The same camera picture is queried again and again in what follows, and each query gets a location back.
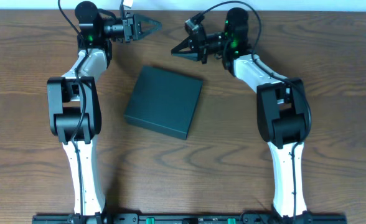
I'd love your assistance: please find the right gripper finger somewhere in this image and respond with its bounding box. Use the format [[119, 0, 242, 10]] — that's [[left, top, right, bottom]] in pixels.
[[171, 37, 193, 55], [171, 51, 200, 62]]

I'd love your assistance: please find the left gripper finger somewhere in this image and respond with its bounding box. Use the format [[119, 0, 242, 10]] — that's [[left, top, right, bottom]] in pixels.
[[134, 14, 162, 27], [138, 24, 162, 40]]

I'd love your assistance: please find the black gift box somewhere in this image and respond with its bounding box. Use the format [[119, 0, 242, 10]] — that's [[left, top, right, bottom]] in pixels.
[[124, 66, 203, 140]]

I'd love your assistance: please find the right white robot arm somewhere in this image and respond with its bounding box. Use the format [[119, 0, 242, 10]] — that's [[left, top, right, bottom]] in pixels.
[[171, 7, 311, 223]]

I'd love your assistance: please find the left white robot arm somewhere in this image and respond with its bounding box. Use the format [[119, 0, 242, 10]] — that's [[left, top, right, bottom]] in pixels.
[[47, 1, 162, 220]]

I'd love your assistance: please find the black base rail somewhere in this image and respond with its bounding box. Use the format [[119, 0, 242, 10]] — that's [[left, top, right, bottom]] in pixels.
[[32, 212, 347, 224]]

